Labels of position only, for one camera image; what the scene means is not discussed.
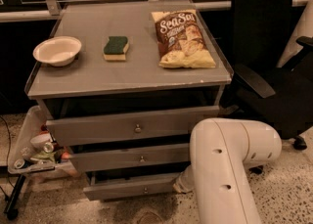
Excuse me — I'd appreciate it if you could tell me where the grey middle drawer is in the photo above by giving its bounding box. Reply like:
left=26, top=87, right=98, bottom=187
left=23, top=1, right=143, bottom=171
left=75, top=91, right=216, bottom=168
left=69, top=143, right=190, bottom=172

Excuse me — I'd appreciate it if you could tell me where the brown chip bag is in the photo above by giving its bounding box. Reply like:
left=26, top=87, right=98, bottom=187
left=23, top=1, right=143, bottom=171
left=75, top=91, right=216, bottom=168
left=152, top=10, right=216, bottom=68

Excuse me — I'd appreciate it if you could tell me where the metal can in bin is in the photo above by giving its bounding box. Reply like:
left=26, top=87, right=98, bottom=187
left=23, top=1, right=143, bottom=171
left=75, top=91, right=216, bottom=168
left=14, top=158, right=25, bottom=169

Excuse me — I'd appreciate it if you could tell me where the black office chair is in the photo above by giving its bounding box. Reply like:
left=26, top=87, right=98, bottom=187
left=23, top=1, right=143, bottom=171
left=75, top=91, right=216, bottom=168
left=220, top=0, right=313, bottom=151

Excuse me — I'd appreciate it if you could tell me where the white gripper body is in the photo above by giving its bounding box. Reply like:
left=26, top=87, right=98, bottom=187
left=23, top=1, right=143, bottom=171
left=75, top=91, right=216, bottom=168
left=173, top=165, right=195, bottom=194

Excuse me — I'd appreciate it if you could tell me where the white cup in bin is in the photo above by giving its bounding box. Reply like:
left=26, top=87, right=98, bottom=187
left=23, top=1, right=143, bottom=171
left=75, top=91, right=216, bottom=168
left=30, top=133, right=52, bottom=150

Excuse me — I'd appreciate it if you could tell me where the grey drawer cabinet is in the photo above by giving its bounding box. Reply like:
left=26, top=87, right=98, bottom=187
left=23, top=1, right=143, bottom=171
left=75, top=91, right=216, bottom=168
left=24, top=0, right=235, bottom=177

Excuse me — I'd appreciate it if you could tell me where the grey drawer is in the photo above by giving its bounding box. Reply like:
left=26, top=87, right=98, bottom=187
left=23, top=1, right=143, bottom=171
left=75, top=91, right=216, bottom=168
left=69, top=143, right=190, bottom=172
left=83, top=172, right=179, bottom=201
left=46, top=106, right=219, bottom=146

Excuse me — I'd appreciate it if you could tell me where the green yellow sponge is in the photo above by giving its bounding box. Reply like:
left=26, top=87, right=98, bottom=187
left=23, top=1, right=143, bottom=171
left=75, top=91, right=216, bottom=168
left=104, top=36, right=129, bottom=61

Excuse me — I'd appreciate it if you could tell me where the grey bottom drawer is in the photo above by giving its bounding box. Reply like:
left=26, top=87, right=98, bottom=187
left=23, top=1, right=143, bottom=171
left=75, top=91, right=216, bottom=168
left=83, top=172, right=179, bottom=201

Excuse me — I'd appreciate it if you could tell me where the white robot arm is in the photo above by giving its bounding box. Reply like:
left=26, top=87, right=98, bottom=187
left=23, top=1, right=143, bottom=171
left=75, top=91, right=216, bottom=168
left=175, top=118, right=282, bottom=224

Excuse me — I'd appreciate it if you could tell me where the white paper bowl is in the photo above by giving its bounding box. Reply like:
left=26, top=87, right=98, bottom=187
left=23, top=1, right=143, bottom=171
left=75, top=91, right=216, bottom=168
left=33, top=36, right=82, bottom=67

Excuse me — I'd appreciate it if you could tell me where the grey top drawer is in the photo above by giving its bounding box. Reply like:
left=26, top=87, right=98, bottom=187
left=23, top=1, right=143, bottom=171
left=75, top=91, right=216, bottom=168
left=46, top=106, right=219, bottom=146

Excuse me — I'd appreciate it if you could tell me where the clear plastic side bin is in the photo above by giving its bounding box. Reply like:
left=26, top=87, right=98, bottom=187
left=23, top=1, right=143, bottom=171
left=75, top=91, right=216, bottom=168
left=8, top=106, right=78, bottom=179

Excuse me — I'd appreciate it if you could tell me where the black stand leg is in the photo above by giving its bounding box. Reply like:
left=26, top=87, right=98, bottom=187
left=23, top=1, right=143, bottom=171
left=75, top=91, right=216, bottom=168
left=4, top=175, right=25, bottom=220

